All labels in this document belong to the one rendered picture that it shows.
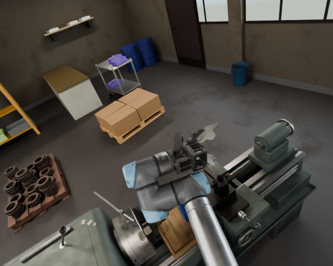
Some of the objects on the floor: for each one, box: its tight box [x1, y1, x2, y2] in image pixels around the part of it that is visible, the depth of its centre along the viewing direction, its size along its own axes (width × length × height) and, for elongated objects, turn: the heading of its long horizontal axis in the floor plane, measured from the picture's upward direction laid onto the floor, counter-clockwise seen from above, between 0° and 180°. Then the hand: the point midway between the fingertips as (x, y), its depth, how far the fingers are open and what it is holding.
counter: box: [42, 64, 103, 120], centre depth 571 cm, size 78×236×80 cm, turn 55°
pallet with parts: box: [4, 153, 70, 233], centre depth 327 cm, size 86×125×45 cm
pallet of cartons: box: [95, 88, 165, 144], centre depth 416 cm, size 124×89×43 cm
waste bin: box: [230, 62, 249, 87], centre depth 424 cm, size 38×35×45 cm
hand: (217, 140), depth 74 cm, fingers open, 14 cm apart
